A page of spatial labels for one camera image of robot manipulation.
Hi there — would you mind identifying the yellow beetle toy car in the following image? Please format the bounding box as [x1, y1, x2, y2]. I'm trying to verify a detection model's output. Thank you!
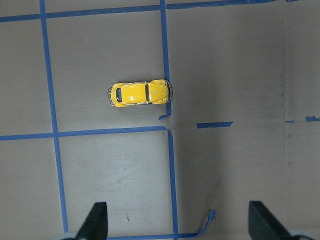
[107, 79, 173, 108]

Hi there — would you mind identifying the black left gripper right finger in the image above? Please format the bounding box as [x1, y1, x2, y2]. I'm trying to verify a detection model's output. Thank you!
[248, 200, 292, 240]

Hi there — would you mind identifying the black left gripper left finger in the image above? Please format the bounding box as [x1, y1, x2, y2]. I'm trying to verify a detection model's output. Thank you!
[75, 202, 108, 240]

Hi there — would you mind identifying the brown paper table cover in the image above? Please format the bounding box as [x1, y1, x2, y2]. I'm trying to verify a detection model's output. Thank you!
[0, 0, 320, 240]

